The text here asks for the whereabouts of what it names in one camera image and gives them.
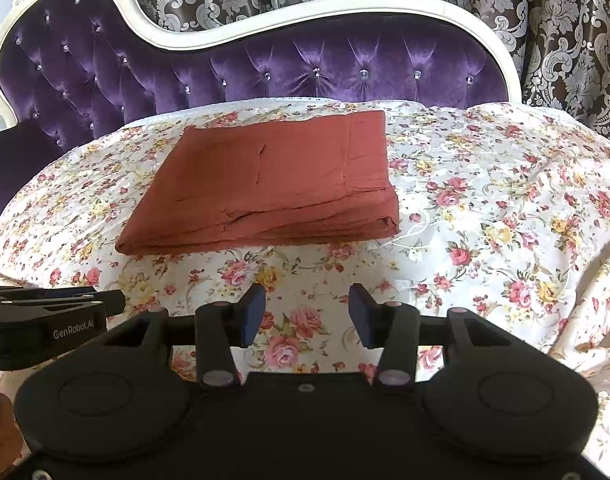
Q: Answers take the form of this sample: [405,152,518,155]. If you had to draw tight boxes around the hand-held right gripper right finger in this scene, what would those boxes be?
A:
[348,283,512,389]

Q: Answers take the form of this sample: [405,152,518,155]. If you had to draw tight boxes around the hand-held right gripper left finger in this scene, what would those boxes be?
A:
[105,283,267,391]

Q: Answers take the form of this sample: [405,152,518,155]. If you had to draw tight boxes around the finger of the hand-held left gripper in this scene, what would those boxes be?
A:
[0,287,126,318]

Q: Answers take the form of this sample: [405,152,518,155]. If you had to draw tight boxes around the rust red pants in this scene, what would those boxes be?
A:
[115,110,401,256]

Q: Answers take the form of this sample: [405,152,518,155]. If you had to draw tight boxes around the floral printed blanket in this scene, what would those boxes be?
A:
[0,97,610,480]

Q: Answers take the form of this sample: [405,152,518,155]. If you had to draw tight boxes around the purple tufted headboard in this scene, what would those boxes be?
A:
[0,0,524,241]

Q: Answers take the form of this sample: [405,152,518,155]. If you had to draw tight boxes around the grey damask curtain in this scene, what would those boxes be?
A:
[32,0,610,150]

